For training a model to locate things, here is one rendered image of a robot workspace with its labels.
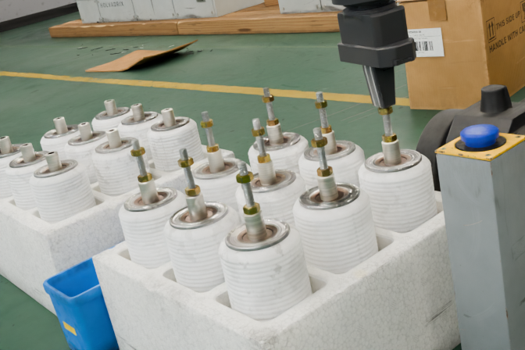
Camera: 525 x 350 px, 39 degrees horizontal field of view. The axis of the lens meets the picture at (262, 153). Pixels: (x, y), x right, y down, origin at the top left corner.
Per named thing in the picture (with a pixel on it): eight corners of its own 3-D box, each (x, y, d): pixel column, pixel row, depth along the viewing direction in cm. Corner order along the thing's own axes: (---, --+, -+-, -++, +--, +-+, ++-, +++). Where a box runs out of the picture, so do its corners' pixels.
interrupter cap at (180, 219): (158, 231, 91) (157, 226, 91) (190, 205, 97) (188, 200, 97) (210, 232, 88) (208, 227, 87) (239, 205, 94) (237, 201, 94)
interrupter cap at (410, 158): (420, 150, 100) (419, 145, 99) (423, 170, 93) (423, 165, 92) (365, 158, 101) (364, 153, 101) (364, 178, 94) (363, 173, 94)
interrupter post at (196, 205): (187, 222, 92) (180, 198, 91) (196, 214, 94) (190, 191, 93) (202, 223, 91) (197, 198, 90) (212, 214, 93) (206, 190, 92)
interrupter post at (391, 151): (401, 159, 98) (398, 136, 97) (402, 166, 96) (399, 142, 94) (383, 162, 98) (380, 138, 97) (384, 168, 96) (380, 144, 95)
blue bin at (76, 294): (206, 266, 136) (191, 207, 132) (243, 281, 127) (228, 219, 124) (60, 347, 119) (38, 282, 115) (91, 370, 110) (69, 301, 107)
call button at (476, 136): (476, 138, 82) (473, 121, 81) (508, 142, 79) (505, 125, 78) (454, 151, 80) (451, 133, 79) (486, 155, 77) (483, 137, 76)
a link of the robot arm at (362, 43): (437, 53, 89) (425, -47, 85) (372, 75, 85) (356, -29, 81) (378, 45, 100) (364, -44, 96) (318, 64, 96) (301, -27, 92)
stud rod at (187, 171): (191, 207, 91) (177, 151, 89) (193, 204, 92) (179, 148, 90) (199, 205, 91) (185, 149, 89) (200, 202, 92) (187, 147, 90)
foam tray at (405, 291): (307, 252, 133) (288, 160, 127) (495, 316, 103) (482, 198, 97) (122, 362, 111) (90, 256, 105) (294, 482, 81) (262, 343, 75)
